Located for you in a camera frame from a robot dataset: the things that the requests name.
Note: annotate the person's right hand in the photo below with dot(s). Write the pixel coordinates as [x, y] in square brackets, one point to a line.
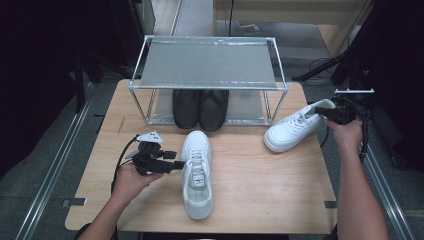
[346, 136]

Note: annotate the metal shoe rack grey shelves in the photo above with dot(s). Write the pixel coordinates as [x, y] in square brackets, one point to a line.
[206, 63]

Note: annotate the dark metal stand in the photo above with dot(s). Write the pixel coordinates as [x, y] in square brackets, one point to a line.
[79, 86]

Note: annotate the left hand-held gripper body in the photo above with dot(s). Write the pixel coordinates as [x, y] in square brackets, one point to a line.
[150, 160]

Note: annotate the black curtain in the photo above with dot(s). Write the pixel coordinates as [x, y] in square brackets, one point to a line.
[40, 66]
[393, 66]

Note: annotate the red and black flat object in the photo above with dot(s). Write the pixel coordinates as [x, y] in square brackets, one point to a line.
[250, 28]

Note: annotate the person's left hand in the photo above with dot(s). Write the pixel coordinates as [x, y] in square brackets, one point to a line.
[130, 185]

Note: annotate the grey table bracket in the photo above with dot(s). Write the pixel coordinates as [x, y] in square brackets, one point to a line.
[74, 202]
[330, 204]

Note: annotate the white sneaker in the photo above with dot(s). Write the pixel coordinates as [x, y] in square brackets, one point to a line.
[196, 200]
[286, 133]

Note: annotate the wooden cabinet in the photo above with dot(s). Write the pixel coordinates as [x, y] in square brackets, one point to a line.
[300, 13]

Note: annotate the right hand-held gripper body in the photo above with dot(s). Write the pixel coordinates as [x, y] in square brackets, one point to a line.
[343, 113]

